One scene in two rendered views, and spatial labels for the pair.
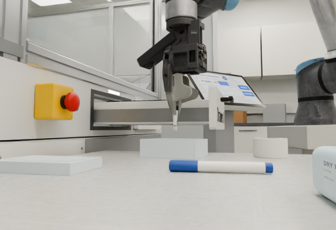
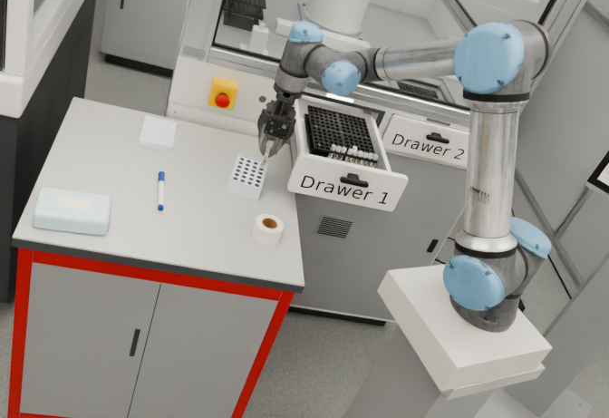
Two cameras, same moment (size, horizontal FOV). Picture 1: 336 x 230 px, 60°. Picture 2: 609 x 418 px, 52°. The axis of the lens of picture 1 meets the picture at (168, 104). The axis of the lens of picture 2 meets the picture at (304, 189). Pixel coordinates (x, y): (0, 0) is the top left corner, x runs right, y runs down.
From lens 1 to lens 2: 1.54 m
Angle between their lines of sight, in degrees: 67
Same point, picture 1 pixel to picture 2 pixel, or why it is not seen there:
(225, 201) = (90, 184)
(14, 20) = (200, 34)
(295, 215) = not seen: hidden behind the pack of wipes
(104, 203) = (84, 159)
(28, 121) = (203, 98)
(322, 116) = not seen: hidden behind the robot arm
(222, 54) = not seen: outside the picture
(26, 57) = (207, 58)
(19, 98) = (197, 82)
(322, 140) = (391, 298)
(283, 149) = (256, 235)
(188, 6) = (280, 78)
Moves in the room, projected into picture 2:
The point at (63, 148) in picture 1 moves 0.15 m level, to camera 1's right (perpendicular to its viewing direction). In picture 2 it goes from (237, 124) to (251, 155)
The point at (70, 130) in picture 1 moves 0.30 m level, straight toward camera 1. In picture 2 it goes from (249, 114) to (156, 125)
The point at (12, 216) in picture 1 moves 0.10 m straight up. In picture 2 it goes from (68, 145) to (72, 111)
